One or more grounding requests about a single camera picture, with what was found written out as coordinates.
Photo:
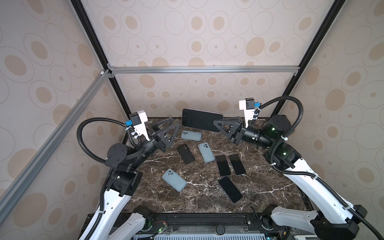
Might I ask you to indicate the black phone purple edge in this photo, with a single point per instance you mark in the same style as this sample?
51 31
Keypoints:
200 119

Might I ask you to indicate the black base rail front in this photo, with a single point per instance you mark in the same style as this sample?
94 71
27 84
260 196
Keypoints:
207 223

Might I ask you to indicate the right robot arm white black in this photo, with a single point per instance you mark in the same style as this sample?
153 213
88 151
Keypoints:
336 218

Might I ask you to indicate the black phone middle right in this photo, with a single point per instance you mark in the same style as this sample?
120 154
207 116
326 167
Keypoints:
237 164

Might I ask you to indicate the horizontal aluminium rail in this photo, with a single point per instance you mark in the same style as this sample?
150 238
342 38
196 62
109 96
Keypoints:
210 70

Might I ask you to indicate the light blue case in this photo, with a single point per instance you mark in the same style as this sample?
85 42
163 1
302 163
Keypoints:
206 152
192 136
174 180

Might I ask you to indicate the left diagonal aluminium rail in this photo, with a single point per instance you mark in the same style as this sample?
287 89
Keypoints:
21 184

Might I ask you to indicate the black phone case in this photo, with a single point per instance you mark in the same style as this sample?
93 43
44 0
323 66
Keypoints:
186 154

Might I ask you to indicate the right black frame post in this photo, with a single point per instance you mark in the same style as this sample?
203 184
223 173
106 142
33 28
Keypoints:
321 29

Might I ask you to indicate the black phone front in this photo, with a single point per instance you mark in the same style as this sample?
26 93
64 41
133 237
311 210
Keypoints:
230 189

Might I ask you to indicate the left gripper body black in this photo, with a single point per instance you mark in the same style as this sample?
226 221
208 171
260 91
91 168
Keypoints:
148 147

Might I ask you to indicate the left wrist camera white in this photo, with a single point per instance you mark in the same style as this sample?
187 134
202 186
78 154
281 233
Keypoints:
139 123

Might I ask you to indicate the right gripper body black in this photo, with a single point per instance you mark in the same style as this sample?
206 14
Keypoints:
253 136

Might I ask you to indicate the left black frame post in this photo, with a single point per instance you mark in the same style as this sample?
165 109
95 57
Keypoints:
98 49

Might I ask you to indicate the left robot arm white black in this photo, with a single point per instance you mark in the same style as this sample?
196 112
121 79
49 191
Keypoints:
124 178

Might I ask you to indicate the black phone middle left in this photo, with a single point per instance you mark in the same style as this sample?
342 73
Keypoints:
223 165

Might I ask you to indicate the black frame post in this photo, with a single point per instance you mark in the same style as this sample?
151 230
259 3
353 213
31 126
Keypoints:
321 29
98 49

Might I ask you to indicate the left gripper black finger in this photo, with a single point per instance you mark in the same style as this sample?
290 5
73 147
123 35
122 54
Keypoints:
161 124
168 135

